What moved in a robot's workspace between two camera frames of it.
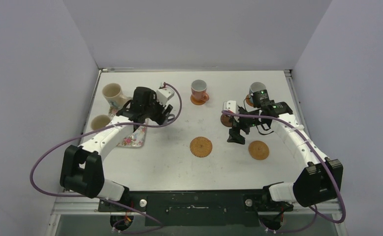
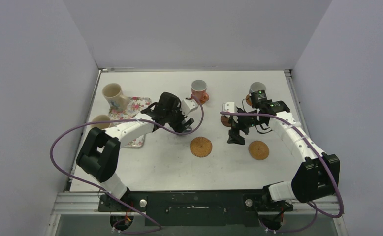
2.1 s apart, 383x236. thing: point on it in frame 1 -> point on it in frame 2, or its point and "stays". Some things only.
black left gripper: (159, 118) -> (177, 126)
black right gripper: (239, 129) stays
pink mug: (199, 90) stays
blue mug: (254, 87) stays
